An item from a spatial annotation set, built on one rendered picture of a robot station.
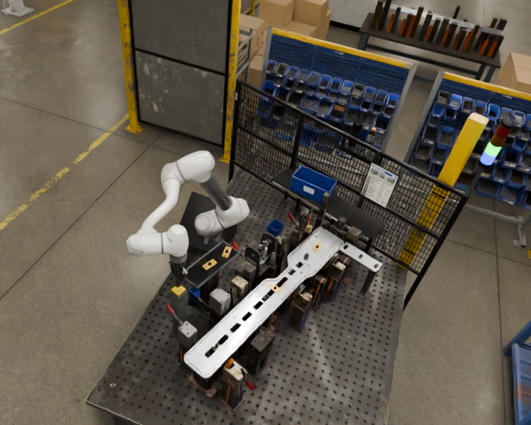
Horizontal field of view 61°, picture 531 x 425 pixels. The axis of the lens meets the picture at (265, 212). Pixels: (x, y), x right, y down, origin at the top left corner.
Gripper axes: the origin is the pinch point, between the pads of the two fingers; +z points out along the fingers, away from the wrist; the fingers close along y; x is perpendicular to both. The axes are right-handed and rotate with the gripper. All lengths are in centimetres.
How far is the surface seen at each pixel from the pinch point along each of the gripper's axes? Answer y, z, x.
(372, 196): 42, 4, 150
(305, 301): 54, 21, 52
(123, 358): -12, 53, -33
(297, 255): 28, 23, 81
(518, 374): 193, 104, 170
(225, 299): 21.2, 12.2, 15.6
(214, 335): 27.8, 23.2, 0.0
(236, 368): 52, 17, -10
